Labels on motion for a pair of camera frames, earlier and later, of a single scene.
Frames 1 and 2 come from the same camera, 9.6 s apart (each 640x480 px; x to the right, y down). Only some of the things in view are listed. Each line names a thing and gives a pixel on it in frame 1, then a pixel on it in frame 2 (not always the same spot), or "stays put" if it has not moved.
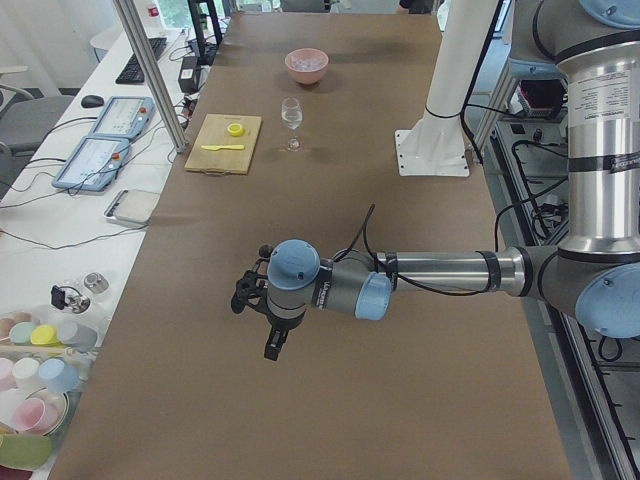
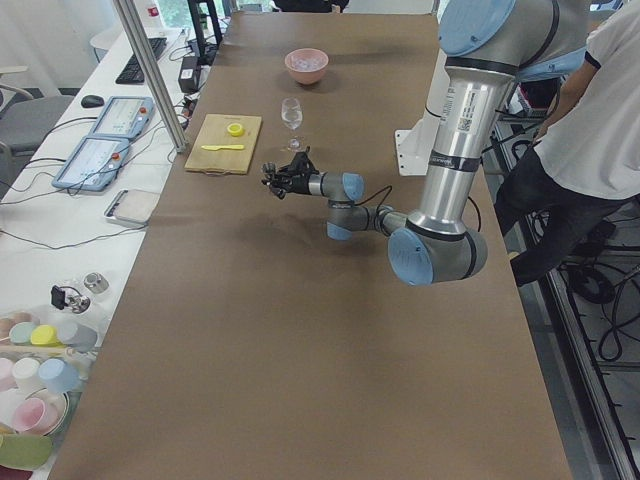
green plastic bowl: [26, 452] stays put
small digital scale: [132, 206] stays put
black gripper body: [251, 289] -> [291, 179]
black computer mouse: [92, 101] stays put
